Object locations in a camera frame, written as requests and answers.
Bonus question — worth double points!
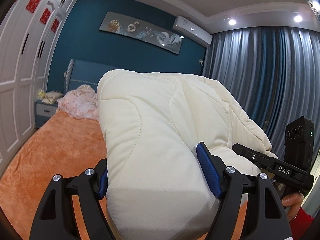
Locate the blue-grey curtain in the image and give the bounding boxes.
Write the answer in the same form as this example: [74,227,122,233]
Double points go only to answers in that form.
[202,27,319,158]

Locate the cream quilted jacket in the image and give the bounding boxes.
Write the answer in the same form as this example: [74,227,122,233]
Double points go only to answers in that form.
[97,69,272,239]

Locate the white air conditioner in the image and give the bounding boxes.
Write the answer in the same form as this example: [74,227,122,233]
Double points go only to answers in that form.
[173,16,213,47]

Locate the orange plush bed blanket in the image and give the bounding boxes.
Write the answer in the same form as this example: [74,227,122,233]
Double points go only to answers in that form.
[0,109,249,240]

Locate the pink lace garment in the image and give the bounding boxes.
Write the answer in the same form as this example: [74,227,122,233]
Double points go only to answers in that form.
[57,85,99,121]

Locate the red sleeve forearm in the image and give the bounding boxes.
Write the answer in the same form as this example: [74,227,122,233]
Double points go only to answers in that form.
[290,207,314,240]

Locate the white wardrobe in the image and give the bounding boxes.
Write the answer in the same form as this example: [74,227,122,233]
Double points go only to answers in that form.
[1,0,77,172]

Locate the person's right hand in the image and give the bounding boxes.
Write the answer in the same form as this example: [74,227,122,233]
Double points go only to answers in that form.
[282,193,304,222]

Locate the items on nightstand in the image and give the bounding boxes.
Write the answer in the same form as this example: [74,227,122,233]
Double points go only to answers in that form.
[37,90,63,105]

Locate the blue nightstand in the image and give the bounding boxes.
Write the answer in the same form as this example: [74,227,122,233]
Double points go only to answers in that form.
[35,100,58,128]

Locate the black camera box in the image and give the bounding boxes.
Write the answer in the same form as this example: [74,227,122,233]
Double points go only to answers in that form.
[284,116,315,173]

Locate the blue padded headboard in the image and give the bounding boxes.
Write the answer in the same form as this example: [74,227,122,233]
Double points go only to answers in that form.
[64,59,116,93]

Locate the wall art panel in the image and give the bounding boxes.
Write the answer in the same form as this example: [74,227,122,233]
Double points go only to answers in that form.
[99,11,183,55]

